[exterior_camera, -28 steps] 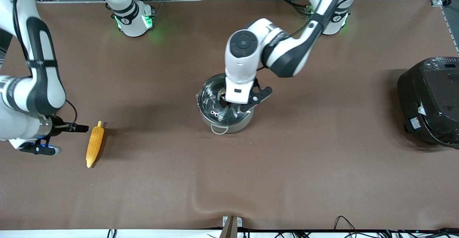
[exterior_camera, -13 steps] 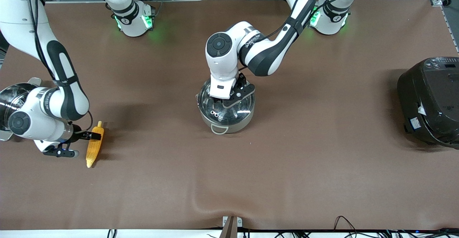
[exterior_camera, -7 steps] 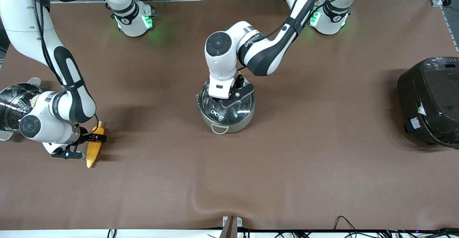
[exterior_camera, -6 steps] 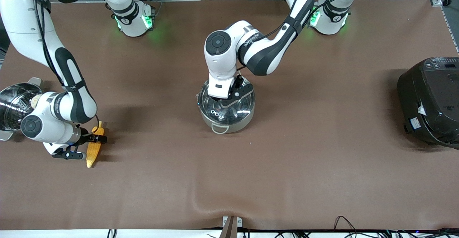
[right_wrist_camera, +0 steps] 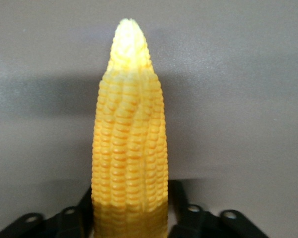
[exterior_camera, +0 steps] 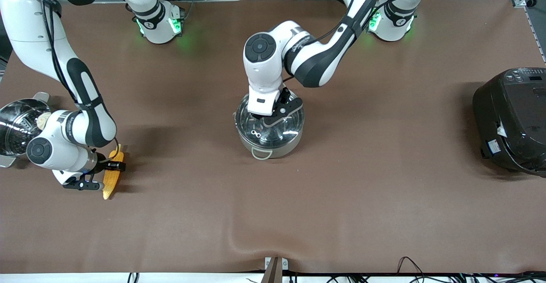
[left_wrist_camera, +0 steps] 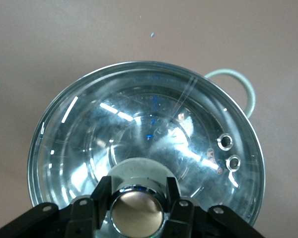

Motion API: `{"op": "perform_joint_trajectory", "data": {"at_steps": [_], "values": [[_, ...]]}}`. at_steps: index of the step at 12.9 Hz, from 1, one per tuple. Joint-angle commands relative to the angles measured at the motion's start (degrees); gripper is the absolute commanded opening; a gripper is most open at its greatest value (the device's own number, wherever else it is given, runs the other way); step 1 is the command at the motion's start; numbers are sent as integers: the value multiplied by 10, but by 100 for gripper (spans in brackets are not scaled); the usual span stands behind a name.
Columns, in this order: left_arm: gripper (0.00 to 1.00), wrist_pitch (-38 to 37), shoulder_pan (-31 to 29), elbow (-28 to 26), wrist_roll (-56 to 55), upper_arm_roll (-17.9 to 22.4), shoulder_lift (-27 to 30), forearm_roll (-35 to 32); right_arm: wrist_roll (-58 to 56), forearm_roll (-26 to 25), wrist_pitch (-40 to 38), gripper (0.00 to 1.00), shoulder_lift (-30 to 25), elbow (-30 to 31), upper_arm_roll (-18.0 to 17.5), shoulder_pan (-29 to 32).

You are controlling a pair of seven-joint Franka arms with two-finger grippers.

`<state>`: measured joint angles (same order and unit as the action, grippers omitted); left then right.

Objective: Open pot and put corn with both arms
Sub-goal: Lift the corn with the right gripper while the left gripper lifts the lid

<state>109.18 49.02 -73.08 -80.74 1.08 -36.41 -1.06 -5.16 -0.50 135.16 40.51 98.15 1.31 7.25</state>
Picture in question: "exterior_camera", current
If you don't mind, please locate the black rice cooker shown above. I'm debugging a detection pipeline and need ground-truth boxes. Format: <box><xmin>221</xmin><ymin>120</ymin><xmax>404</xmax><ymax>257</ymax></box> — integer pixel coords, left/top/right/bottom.
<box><xmin>473</xmin><ymin>67</ymin><xmax>546</xmax><ymax>178</ymax></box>

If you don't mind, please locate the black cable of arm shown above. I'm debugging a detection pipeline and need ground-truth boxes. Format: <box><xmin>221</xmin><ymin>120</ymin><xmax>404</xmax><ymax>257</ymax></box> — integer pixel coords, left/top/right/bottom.
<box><xmin>41</xmin><ymin>0</ymin><xmax>121</xmax><ymax>164</ymax></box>
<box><xmin>282</xmin><ymin>0</ymin><xmax>427</xmax><ymax>83</ymax></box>

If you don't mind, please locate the stainless steel steamer pot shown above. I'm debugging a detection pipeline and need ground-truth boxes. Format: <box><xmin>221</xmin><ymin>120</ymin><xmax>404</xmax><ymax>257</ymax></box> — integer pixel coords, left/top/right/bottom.
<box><xmin>0</xmin><ymin>92</ymin><xmax>52</xmax><ymax>168</ymax></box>

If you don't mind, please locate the perforated steel steamer insert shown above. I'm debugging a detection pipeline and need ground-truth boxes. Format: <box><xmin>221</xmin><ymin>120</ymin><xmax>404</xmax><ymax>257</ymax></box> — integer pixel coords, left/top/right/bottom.
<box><xmin>0</xmin><ymin>117</ymin><xmax>41</xmax><ymax>156</ymax></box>

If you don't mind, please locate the brown table cover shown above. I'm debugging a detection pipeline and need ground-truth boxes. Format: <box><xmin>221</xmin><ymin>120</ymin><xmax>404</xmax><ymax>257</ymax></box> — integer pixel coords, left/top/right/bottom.
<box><xmin>0</xmin><ymin>0</ymin><xmax>546</xmax><ymax>275</ymax></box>

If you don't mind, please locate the grey-green cooking pot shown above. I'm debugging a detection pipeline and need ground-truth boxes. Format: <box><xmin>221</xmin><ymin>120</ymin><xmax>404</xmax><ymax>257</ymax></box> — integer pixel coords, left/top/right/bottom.
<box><xmin>233</xmin><ymin>92</ymin><xmax>306</xmax><ymax>161</ymax></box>

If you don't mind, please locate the yellow corn cob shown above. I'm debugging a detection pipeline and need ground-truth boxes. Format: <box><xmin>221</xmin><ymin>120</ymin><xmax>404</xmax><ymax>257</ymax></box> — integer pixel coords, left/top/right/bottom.
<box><xmin>102</xmin><ymin>144</ymin><xmax>125</xmax><ymax>200</ymax></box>

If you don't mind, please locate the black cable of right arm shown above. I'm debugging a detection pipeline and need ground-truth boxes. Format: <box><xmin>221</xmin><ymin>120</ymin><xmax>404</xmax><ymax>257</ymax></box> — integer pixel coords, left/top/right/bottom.
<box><xmin>41</xmin><ymin>0</ymin><xmax>121</xmax><ymax>164</ymax></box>

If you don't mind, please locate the grey metal bracket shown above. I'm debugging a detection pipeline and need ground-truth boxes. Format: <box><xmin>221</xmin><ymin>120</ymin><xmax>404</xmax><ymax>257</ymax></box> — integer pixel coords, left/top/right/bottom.
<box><xmin>261</xmin><ymin>256</ymin><xmax>289</xmax><ymax>283</ymax></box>

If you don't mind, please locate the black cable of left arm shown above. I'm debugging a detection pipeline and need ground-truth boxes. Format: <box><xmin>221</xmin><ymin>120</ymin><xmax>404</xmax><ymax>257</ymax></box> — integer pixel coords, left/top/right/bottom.
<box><xmin>282</xmin><ymin>0</ymin><xmax>427</xmax><ymax>83</ymax></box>

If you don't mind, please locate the black looped cable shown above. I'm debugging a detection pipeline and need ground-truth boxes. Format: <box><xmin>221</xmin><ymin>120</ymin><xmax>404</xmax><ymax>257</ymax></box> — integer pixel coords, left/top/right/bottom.
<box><xmin>397</xmin><ymin>256</ymin><xmax>429</xmax><ymax>276</ymax></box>

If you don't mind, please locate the glass pot lid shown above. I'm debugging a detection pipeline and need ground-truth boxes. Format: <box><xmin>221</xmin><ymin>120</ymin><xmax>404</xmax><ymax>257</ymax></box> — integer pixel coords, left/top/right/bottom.
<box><xmin>235</xmin><ymin>93</ymin><xmax>305</xmax><ymax>148</ymax></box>

